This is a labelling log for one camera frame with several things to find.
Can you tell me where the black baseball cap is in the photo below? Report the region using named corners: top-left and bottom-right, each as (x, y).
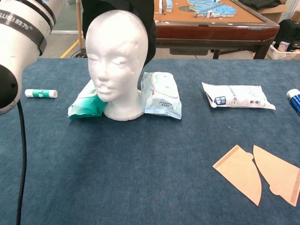
top-left (81, 0), bottom-right (157, 68)

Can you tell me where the white foam mannequin head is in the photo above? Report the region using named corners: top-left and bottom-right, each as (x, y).
top-left (85, 9), bottom-right (149, 121)

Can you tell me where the light blue wet wipes pack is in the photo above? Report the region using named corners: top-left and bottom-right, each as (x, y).
top-left (140, 72), bottom-right (182, 120)

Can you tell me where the green wet wipes pack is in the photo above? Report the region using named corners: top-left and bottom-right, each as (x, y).
top-left (67, 79), bottom-right (106, 120)

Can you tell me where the blue felt table mat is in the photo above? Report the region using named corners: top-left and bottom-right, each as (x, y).
top-left (0, 57), bottom-right (300, 225)

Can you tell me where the white plastic pouch blue label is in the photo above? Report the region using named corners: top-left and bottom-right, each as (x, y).
top-left (201, 82), bottom-right (277, 110)

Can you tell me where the brown mahjong table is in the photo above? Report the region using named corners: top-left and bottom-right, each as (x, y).
top-left (153, 0), bottom-right (280, 60)

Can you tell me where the white mahjong tile rack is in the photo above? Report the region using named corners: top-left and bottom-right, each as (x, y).
top-left (158, 0), bottom-right (174, 15)

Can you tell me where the tan paper coffee filter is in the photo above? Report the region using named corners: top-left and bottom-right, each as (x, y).
top-left (253, 145), bottom-right (300, 207)
top-left (212, 144), bottom-right (263, 207)

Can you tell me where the white green glue stick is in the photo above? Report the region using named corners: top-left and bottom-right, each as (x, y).
top-left (24, 89), bottom-right (58, 98)

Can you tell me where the blue mahjong tile cluster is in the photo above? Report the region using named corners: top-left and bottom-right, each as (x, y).
top-left (187, 0), bottom-right (237, 18)

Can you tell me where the white plastic crate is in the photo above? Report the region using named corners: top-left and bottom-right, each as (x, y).
top-left (267, 44), bottom-right (300, 60)

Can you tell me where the blue white toothpaste tube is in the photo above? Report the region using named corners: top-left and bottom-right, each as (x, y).
top-left (286, 89), bottom-right (300, 117)

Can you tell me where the black cloth pile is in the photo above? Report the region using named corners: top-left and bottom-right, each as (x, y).
top-left (239, 0), bottom-right (282, 10)

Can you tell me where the cardboard box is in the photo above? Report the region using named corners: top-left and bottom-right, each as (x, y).
top-left (257, 4), bottom-right (289, 23)

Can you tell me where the black bag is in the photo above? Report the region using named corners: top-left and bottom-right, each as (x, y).
top-left (274, 19), bottom-right (300, 51)

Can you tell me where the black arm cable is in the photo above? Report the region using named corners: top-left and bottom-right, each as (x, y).
top-left (15, 100), bottom-right (28, 225)

